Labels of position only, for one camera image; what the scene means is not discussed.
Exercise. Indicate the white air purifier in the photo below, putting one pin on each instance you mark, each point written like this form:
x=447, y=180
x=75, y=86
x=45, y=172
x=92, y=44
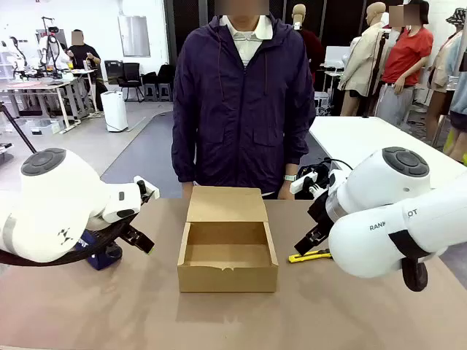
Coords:
x=114, y=111

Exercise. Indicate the white wristwatch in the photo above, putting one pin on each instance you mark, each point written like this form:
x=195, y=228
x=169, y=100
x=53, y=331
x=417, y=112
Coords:
x=290, y=178

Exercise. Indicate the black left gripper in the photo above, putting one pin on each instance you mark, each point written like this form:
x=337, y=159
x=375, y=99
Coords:
x=126, y=229

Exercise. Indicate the black stool chair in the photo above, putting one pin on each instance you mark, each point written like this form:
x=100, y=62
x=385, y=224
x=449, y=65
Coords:
x=165, y=78

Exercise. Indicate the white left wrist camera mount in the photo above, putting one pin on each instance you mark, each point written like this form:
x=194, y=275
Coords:
x=151, y=189

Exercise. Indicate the grey wall panel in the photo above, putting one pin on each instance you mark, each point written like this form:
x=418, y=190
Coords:
x=134, y=35

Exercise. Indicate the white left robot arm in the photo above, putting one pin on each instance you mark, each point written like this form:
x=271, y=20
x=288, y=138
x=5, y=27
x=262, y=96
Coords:
x=54, y=204

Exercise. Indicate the person's left hand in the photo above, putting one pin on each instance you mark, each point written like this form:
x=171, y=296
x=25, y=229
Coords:
x=285, y=190

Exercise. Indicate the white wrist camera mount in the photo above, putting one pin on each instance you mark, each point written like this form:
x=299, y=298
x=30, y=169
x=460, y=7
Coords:
x=151, y=189
x=303, y=182

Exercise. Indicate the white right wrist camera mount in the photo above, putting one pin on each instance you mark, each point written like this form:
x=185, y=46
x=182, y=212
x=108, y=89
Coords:
x=303, y=182

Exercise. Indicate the navy blue zip pencil case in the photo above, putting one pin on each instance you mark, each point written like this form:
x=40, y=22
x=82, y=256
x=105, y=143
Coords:
x=100, y=257

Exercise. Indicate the yellow utility knife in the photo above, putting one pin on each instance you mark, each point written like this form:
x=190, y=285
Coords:
x=310, y=256

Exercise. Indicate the background person in red shirt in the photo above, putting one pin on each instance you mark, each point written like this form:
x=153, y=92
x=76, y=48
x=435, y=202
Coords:
x=405, y=62

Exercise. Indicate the black camera tripod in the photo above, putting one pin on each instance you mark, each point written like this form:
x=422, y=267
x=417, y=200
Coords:
x=18, y=127

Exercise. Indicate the person in dark purple jacket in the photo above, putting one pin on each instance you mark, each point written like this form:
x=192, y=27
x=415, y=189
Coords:
x=241, y=109

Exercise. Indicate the background workbench table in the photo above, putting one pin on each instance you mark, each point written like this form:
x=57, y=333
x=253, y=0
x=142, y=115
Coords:
x=40, y=87

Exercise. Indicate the mannequin with bucket hat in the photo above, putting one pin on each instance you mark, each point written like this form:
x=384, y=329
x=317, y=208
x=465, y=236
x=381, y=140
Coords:
x=450, y=73

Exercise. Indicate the brown cardboard box with lid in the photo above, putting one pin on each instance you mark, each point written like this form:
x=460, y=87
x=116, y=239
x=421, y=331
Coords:
x=226, y=255

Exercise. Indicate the person's right hand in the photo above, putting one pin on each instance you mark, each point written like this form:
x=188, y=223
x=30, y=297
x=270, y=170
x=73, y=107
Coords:
x=187, y=189

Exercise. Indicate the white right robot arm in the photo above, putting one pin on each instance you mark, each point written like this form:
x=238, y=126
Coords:
x=379, y=204

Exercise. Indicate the black office chair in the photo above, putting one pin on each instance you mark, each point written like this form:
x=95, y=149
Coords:
x=130, y=78

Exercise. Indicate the white side table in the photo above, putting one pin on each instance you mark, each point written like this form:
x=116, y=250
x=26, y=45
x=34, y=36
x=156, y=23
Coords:
x=350, y=135

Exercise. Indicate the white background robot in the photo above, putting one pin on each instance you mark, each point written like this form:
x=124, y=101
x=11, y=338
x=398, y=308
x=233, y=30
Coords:
x=49, y=47

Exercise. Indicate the mannequin in dark red top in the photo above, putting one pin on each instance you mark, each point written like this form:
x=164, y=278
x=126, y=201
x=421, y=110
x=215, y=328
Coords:
x=310, y=47

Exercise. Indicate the mannequin in beige coat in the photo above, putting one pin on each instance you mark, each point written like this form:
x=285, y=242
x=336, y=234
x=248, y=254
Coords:
x=361, y=62

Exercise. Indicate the background person in black shirt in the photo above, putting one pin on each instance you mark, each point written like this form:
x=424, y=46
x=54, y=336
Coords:
x=84, y=58

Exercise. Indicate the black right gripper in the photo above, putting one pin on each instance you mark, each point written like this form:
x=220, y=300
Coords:
x=322, y=211

